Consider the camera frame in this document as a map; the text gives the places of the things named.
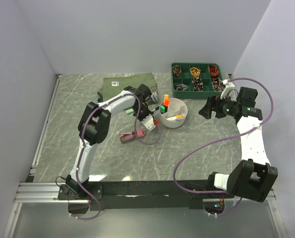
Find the orange black hair tie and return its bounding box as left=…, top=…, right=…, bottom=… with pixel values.
left=208, top=64, right=221, bottom=76

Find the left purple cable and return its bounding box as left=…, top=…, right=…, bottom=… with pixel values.
left=77, top=93, right=162, bottom=221

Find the purple cable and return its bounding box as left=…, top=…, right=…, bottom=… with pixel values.
left=173, top=77, right=273, bottom=216
left=77, top=93, right=162, bottom=221

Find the pink black floral hair tie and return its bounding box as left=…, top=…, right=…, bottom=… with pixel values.
left=211, top=77, right=224, bottom=92

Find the mint green highlighter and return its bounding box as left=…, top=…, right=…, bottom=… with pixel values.
left=125, top=109, right=134, bottom=115

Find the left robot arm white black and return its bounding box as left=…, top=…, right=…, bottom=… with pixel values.
left=65, top=84, right=156, bottom=199

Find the brown patterned hair tie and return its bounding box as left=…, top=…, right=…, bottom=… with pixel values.
left=172, top=64, right=183, bottom=77

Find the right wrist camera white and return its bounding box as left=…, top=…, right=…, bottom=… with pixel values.
left=221, top=79, right=235, bottom=99

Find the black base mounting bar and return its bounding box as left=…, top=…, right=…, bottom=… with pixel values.
left=58, top=180, right=234, bottom=214

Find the pink pencil case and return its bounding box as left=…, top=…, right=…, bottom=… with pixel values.
left=119, top=128, right=145, bottom=143

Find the black orange highlighter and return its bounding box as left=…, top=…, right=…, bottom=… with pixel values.
left=163, top=94, right=170, bottom=107

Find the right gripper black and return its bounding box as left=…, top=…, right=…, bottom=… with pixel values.
left=198, top=93, right=240, bottom=119

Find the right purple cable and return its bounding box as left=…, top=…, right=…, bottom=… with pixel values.
left=173, top=77, right=273, bottom=216

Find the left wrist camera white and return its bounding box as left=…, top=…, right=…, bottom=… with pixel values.
left=141, top=115, right=156, bottom=131

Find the black green highlighter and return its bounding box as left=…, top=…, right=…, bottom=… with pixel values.
left=160, top=105, right=167, bottom=114

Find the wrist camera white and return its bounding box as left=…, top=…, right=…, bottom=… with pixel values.
left=141, top=115, right=156, bottom=131
left=221, top=79, right=235, bottom=99

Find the yellow hair tie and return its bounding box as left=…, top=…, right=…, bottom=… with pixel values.
left=189, top=66, right=202, bottom=77

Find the green compartment tray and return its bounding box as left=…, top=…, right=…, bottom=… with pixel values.
left=172, top=62, right=224, bottom=100

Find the white round pen holder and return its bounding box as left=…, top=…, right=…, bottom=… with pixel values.
left=160, top=98, right=188, bottom=128

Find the aluminium rail frame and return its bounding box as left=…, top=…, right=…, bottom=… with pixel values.
left=3, top=74, right=288, bottom=238

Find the folded green t-shirt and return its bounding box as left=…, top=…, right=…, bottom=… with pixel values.
left=97, top=73, right=159, bottom=105

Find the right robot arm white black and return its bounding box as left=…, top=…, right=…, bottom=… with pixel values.
left=199, top=86, right=278, bottom=202

